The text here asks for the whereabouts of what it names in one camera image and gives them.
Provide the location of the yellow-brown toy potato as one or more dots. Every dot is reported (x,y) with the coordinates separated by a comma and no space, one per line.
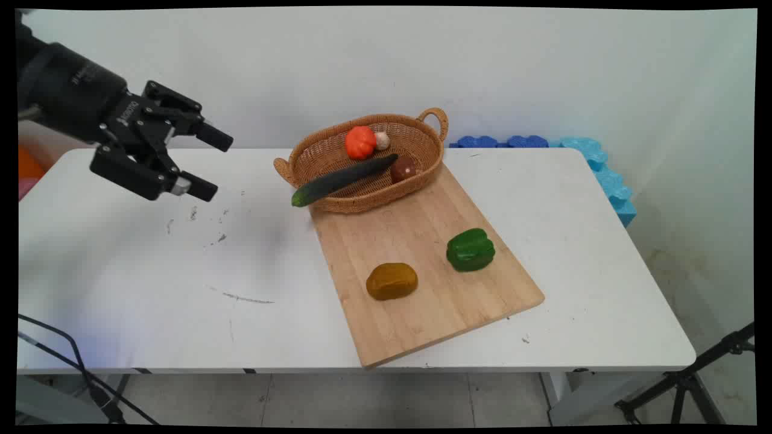
(392,281)

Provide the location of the wooden cutting board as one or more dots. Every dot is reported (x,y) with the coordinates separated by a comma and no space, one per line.
(422,289)

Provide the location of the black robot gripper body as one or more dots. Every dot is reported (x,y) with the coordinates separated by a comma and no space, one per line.
(72,90)

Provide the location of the orange object behind table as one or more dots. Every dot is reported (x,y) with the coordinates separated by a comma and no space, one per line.
(29,164)

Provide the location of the black tripod stand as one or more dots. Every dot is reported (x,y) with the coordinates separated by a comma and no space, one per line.
(687,380)

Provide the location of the white table leg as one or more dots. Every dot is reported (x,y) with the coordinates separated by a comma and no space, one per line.
(570,395)

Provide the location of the dark green toy cucumber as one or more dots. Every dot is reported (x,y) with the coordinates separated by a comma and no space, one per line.
(338,179)

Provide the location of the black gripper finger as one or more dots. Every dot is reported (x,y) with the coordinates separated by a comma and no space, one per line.
(181,117)
(139,169)

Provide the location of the beige toy mushroom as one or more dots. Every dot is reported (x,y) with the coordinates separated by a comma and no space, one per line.
(382,141)

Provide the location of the green toy bell pepper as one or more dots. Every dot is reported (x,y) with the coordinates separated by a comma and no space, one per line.
(470,250)

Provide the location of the light blue foam mat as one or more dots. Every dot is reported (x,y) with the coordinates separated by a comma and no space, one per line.
(609,181)

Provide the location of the grey table leg frame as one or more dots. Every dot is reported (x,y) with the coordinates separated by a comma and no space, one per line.
(54,404)

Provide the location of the brown toy chestnut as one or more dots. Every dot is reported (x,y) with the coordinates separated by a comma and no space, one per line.
(403,170)

